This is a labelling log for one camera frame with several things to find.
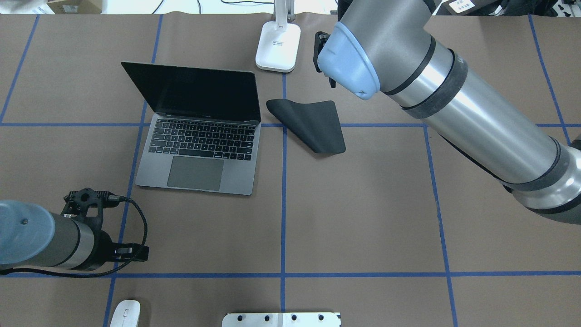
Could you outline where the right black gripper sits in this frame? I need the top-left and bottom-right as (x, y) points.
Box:
(314, 31), (336, 89)

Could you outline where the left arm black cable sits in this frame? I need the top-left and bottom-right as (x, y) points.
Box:
(0, 195), (149, 278)

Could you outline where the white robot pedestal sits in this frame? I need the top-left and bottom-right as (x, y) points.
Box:
(222, 312), (342, 327)

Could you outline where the grey laptop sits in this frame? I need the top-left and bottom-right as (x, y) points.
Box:
(122, 61), (261, 195)

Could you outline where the dark teal mouse pad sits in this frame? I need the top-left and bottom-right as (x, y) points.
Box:
(266, 99), (346, 154)

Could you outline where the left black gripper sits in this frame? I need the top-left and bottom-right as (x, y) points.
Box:
(62, 188), (149, 264)

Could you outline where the white desk lamp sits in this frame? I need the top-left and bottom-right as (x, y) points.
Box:
(255, 0), (301, 73)

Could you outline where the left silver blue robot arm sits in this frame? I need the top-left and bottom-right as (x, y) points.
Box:
(0, 188), (149, 278)

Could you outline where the white computer mouse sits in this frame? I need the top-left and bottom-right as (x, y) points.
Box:
(110, 299), (141, 327)

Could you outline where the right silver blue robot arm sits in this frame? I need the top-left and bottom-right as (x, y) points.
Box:
(317, 0), (581, 225)

